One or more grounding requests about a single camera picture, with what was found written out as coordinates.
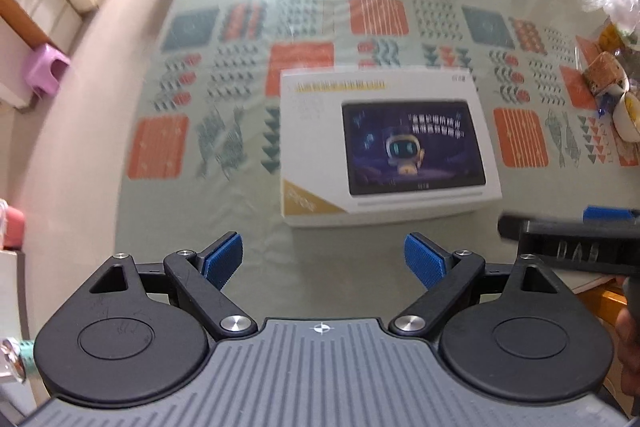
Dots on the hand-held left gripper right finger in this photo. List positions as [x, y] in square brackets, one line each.
[424, 261]

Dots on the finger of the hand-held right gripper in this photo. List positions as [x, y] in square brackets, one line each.
[510, 228]
[607, 213]

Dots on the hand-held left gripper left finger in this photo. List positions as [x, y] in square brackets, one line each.
[225, 259]

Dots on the white tablet box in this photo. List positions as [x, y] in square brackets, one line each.
[380, 147]

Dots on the desktop with patterned cloth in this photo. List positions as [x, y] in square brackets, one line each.
[240, 207]

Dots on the person's right hand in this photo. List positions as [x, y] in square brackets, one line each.
[629, 342]

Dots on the white bowl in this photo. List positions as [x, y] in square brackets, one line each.
[627, 119]

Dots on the brown snack packet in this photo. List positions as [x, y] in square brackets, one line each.
[602, 72]

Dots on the pink container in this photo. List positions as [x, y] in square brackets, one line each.
[11, 227]

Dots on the purple plastic stool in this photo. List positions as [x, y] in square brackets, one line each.
[45, 69]

